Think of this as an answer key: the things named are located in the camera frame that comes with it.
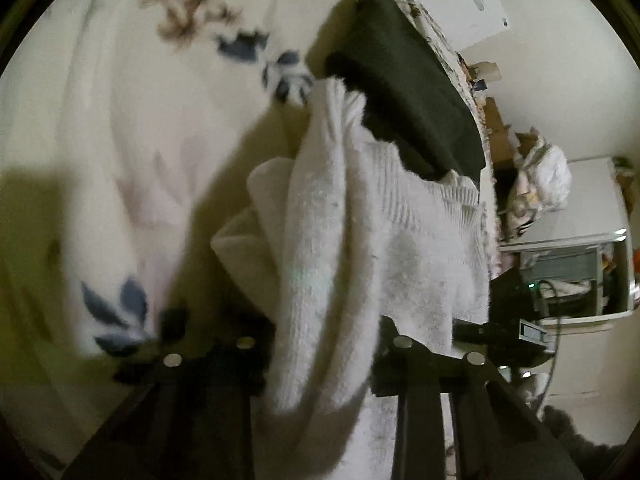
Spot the floral fleece blanket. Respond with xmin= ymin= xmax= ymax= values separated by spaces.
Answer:
xmin=1 ymin=0 xmax=485 ymax=478

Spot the white plastic bag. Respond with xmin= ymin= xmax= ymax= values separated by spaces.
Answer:
xmin=508 ymin=131 xmax=572 ymax=218

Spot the cardboard boxes clutter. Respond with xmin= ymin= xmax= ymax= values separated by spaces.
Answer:
xmin=462 ymin=61 xmax=540 ymax=169

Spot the white knit sweater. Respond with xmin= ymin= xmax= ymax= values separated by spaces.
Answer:
xmin=212 ymin=78 xmax=489 ymax=479

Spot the white cabinet shelf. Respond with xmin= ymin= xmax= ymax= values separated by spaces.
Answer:
xmin=500 ymin=157 xmax=638 ymax=325

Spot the black folded garment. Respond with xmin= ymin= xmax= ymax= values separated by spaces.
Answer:
xmin=326 ymin=0 xmax=486 ymax=184

